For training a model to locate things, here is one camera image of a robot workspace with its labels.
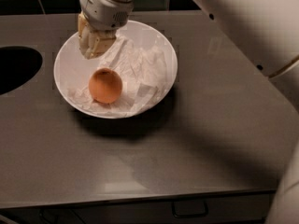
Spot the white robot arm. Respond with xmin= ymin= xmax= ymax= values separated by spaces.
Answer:
xmin=78 ymin=0 xmax=299 ymax=111

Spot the white bowl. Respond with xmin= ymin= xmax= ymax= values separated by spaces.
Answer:
xmin=53 ymin=21 xmax=178 ymax=118

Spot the orange fruit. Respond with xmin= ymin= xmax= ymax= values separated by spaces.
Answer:
xmin=89 ymin=68 xmax=122 ymax=104

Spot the black drawer handle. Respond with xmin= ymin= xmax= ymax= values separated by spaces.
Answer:
xmin=171 ymin=200 xmax=209 ymax=218

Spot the white crumpled paper towel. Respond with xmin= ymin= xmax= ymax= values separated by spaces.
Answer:
xmin=67 ymin=36 xmax=169 ymax=119

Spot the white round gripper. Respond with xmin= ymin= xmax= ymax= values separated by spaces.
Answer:
xmin=78 ymin=0 xmax=134 ymax=59

